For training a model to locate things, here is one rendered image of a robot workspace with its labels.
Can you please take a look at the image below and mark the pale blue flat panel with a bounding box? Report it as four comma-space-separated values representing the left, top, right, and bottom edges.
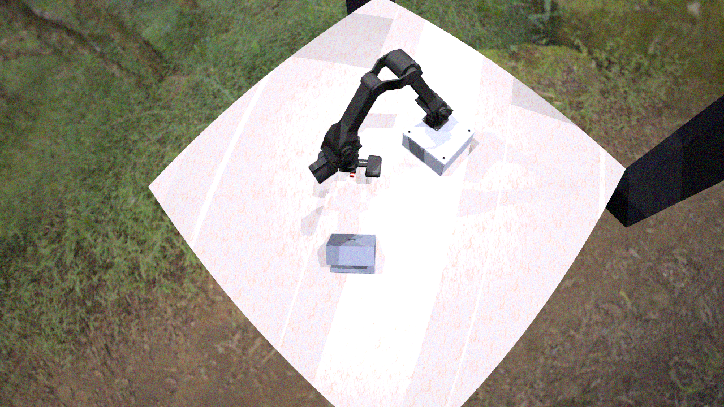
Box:
326, 234, 376, 274

